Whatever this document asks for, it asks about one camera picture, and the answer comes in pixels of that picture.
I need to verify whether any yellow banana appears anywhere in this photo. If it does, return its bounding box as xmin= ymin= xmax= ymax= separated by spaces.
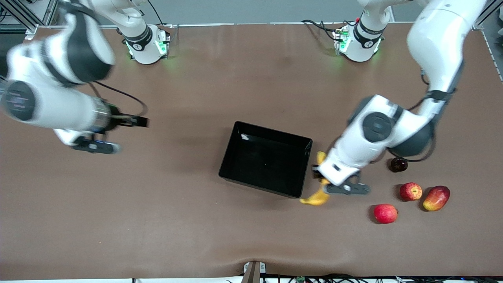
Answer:
xmin=299 ymin=151 xmax=330 ymax=206

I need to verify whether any small red yellow apple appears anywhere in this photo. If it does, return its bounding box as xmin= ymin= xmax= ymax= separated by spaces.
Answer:
xmin=400 ymin=182 xmax=423 ymax=202

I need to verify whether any black rectangular plastic box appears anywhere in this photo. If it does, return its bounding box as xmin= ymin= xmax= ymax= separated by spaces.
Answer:
xmin=218 ymin=121 xmax=314 ymax=198

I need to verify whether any dark red plum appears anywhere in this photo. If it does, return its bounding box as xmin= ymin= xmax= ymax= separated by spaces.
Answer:
xmin=390 ymin=156 xmax=408 ymax=173

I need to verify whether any red round apple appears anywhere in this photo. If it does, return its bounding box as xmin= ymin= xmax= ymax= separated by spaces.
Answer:
xmin=373 ymin=203 xmax=399 ymax=224

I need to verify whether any brown table cover cloth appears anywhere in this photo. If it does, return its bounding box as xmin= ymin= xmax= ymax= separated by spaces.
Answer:
xmin=0 ymin=22 xmax=503 ymax=280

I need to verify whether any red yellow mango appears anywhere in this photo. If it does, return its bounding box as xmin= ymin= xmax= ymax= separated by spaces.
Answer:
xmin=422 ymin=186 xmax=451 ymax=212

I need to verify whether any black right arm base cable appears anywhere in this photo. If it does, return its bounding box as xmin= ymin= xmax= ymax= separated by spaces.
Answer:
xmin=147 ymin=0 xmax=176 ymax=30

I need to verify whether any black arm base cable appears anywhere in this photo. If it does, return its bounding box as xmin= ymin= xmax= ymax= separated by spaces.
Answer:
xmin=301 ymin=18 xmax=356 ymax=42
xmin=147 ymin=0 xmax=176 ymax=30

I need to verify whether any metal table edge bracket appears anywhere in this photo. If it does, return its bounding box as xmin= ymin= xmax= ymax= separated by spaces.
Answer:
xmin=242 ymin=261 xmax=266 ymax=283

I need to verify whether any aluminium frame with diagonal beams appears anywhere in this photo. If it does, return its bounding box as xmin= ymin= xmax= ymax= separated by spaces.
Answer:
xmin=0 ymin=0 xmax=60 ymax=40

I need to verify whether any black left arm base cable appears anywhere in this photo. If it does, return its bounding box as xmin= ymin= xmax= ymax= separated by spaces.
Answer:
xmin=301 ymin=18 xmax=356 ymax=42

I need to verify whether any aluminium frame corner beam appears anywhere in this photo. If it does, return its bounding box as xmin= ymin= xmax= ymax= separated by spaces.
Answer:
xmin=474 ymin=0 xmax=503 ymax=30

